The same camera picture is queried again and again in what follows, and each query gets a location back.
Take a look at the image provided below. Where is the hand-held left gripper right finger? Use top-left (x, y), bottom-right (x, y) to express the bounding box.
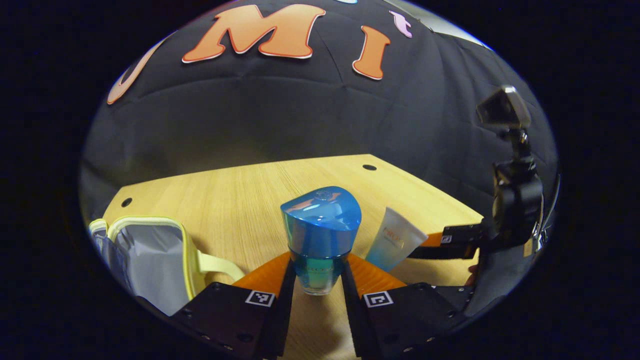
top-left (340, 252), bottom-right (473, 360)

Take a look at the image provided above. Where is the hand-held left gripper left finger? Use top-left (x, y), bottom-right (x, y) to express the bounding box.
top-left (170, 251), bottom-right (298, 360)

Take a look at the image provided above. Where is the white and blue tube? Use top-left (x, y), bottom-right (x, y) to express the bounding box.
top-left (365, 206), bottom-right (429, 272)

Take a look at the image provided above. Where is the blue capped glass bottle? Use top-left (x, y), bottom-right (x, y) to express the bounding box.
top-left (280, 186), bottom-right (362, 296)

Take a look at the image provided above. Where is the pale yellow suitcase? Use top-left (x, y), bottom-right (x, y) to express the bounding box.
top-left (89, 216), bottom-right (246, 317)

